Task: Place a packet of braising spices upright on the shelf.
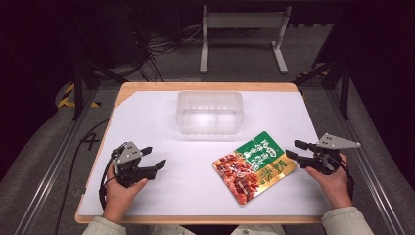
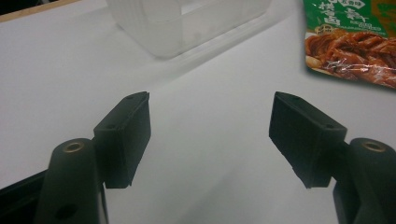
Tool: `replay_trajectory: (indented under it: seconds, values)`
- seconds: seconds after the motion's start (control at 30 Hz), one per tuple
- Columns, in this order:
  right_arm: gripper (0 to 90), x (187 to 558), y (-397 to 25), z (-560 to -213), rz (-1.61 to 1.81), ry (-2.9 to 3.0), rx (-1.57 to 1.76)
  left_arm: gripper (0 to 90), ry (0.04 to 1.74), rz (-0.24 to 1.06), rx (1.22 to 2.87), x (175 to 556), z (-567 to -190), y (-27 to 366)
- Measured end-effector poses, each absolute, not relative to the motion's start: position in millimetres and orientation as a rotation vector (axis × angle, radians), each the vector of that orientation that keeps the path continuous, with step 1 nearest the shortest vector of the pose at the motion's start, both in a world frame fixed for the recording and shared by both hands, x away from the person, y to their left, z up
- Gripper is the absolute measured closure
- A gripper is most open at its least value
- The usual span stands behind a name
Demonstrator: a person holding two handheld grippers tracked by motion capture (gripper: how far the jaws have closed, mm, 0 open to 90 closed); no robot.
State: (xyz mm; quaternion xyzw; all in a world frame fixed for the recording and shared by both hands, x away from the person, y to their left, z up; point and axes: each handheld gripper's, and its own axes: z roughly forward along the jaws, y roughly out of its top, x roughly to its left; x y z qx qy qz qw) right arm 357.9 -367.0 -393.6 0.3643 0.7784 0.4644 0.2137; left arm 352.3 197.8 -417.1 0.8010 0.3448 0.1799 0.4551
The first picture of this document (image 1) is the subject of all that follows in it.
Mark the person's left hand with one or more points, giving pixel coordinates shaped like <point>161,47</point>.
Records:
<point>121,193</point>

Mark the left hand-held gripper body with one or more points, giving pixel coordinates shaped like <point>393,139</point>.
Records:
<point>129,164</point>

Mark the person's right hand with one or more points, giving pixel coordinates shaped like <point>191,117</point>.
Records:
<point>331,186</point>

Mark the wooden board with white sheet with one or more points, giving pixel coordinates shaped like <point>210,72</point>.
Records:
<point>182,182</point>

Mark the yellow and black striped tape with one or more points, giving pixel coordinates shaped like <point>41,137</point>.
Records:
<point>70,98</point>

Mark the white metal stand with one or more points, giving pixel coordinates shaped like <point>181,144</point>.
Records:
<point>243,36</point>

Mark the aluminium rail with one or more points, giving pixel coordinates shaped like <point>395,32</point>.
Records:
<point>368,163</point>
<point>49,169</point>

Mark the black metal stand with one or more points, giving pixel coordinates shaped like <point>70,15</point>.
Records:
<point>336,78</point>
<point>88,81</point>

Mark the green and red snack packet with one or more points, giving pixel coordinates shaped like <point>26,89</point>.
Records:
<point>254,168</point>

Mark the clear plastic container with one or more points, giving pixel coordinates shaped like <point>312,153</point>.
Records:
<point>209,112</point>

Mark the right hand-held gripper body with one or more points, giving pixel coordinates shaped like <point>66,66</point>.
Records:
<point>328,153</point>

